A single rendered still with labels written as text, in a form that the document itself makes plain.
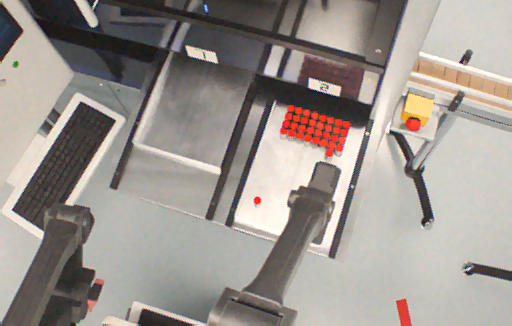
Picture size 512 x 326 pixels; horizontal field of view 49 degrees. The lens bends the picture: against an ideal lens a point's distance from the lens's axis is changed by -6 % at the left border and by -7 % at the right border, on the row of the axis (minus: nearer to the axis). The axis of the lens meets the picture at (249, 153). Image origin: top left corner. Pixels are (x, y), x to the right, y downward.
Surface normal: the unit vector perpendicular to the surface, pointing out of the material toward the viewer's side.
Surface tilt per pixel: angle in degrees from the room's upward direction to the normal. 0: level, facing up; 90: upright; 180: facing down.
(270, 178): 0
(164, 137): 0
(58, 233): 41
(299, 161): 0
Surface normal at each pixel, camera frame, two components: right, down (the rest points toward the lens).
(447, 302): -0.07, -0.31
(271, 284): 0.16, -0.89
